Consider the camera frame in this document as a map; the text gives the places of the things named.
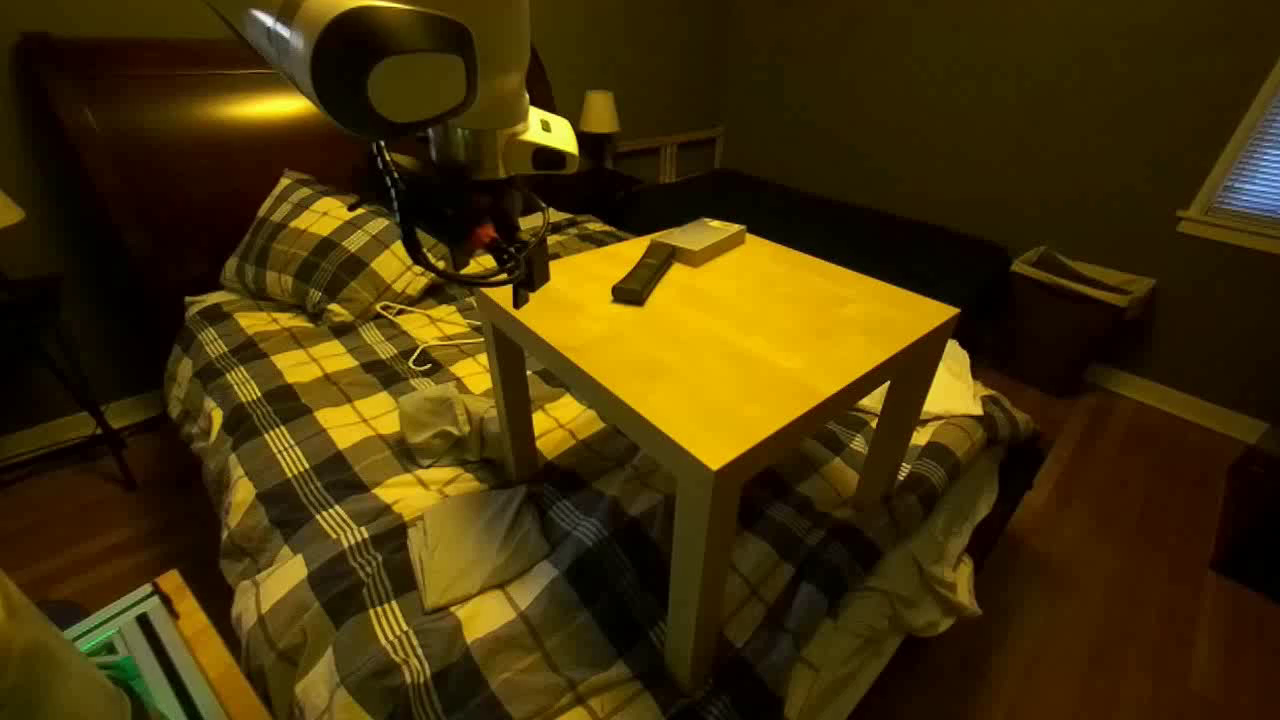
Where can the plaid bed comforter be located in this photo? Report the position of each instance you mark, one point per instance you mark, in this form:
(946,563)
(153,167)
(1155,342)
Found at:
(332,441)

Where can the white bed sheet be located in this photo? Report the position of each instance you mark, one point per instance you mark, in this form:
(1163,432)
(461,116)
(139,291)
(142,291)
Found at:
(922,573)

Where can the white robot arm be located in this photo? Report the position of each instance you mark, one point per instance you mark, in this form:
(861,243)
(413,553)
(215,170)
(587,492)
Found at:
(403,53)

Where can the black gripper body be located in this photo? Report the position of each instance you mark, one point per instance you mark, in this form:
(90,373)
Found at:
(452,213)

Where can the black remote control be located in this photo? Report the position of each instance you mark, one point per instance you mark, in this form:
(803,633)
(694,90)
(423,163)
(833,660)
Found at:
(645,275)

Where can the flat pale box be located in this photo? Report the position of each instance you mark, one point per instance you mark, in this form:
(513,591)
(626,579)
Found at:
(700,237)

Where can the square brown wastebasket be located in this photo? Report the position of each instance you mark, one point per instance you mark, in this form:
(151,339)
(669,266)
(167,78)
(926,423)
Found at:
(1073,321)

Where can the window with white frame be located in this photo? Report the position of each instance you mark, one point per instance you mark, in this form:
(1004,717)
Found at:
(1245,175)

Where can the black tripod stand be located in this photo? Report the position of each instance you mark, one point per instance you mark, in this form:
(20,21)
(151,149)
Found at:
(61,373)

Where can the plaid pillow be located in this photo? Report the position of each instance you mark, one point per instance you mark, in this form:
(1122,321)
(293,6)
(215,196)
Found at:
(322,246)

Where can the dark wooden headboard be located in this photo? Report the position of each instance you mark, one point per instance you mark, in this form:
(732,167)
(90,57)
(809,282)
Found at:
(162,163)

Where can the dark furniture block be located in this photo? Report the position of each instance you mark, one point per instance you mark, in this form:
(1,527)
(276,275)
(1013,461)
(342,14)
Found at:
(1248,521)

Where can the small table lamp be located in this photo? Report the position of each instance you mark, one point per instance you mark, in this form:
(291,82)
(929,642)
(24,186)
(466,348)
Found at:
(598,114)

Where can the long dark low cabinet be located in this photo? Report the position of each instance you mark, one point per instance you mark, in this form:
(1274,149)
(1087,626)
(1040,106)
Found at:
(865,243)

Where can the light wooden side table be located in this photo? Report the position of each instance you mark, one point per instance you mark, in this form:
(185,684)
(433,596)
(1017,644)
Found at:
(747,346)

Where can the stack of books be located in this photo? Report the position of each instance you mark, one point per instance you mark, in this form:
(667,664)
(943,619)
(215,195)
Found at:
(162,654)

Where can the white shelf unit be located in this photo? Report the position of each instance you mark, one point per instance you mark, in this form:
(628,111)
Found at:
(673,153)

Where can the beige rounded object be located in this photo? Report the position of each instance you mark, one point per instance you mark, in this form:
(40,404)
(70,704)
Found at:
(47,660)

